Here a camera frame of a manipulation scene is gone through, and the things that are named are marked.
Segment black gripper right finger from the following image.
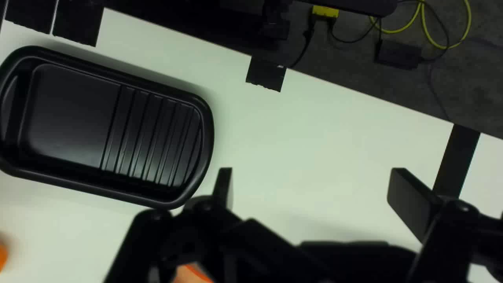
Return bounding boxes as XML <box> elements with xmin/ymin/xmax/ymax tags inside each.
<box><xmin>387</xmin><ymin>167</ymin><xmax>444</xmax><ymax>241</ymax></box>

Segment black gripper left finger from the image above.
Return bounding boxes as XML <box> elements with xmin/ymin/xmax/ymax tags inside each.
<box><xmin>213</xmin><ymin>166</ymin><xmax>233</xmax><ymax>208</ymax></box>

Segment orange toy at edge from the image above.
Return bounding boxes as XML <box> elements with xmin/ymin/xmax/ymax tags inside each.
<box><xmin>0</xmin><ymin>243</ymin><xmax>8</xmax><ymax>271</ymax></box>

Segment black power adapter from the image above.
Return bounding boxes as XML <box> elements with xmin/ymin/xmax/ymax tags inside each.
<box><xmin>375</xmin><ymin>40</ymin><xmax>430</xmax><ymax>68</ymax></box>

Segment black plastic tray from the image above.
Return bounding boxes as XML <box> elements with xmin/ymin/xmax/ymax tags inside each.
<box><xmin>0</xmin><ymin>45</ymin><xmax>216</xmax><ymax>207</ymax></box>

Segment yellow connector block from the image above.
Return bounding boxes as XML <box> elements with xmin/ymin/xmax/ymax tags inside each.
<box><xmin>312</xmin><ymin>4</ymin><xmax>340</xmax><ymax>21</ymax></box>

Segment black tape patch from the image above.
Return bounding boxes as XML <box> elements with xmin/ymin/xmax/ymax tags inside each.
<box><xmin>54</xmin><ymin>0</ymin><xmax>104</xmax><ymax>45</ymax></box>

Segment black table clamp bracket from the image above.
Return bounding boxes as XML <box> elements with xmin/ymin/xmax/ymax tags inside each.
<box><xmin>246</xmin><ymin>56</ymin><xmax>287</xmax><ymax>90</ymax></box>

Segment yellow cable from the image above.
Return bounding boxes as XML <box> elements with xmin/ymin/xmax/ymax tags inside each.
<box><xmin>370</xmin><ymin>0</ymin><xmax>474</xmax><ymax>51</ymax></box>

